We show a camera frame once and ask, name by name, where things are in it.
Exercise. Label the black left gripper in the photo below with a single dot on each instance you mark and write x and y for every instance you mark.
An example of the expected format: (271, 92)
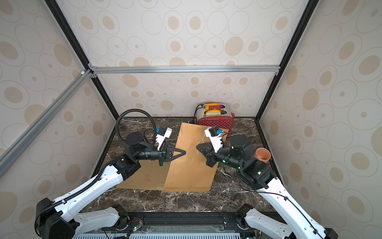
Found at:
(165, 153)

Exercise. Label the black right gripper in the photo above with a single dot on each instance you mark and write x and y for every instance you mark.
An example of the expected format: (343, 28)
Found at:
(212, 157)

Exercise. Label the kraft file bag stack bottom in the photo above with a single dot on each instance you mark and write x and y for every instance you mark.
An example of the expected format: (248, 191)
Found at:
(190, 173)

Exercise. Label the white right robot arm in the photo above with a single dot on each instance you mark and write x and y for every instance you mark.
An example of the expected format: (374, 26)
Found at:
(252, 168)

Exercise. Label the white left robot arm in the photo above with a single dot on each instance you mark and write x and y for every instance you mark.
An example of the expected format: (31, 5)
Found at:
(62, 218)

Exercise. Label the red toaster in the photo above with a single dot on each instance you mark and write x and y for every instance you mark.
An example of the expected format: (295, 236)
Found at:
(212, 114)

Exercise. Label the orange cup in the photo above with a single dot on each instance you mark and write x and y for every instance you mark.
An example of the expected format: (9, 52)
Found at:
(262, 154)

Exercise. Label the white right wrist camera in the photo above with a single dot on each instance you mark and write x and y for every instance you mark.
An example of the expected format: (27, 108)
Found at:
(214, 134)

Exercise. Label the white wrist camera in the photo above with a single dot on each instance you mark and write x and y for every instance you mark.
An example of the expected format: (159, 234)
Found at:
(214, 134)
(161, 134)

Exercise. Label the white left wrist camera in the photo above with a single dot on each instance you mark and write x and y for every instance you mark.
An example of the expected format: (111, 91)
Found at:
(161, 134)

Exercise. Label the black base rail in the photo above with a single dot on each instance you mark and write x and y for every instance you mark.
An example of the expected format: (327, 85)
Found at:
(221, 222)

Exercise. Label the aluminium rail back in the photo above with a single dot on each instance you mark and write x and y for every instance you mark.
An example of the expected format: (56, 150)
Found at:
(185, 69)

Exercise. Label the aluminium rail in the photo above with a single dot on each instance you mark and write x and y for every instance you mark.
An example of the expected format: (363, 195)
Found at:
(185, 69)
(22, 143)

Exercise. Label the aluminium rail left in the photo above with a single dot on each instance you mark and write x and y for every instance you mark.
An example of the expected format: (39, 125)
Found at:
(22, 143)

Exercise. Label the black corner frame post left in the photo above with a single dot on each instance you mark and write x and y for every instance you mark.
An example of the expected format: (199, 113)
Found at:
(79, 51)

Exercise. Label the black corner frame post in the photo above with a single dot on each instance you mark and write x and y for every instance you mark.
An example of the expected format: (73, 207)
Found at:
(79, 51)
(300, 28)

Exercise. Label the black corner frame post right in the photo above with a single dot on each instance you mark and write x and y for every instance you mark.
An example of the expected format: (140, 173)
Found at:
(300, 28)

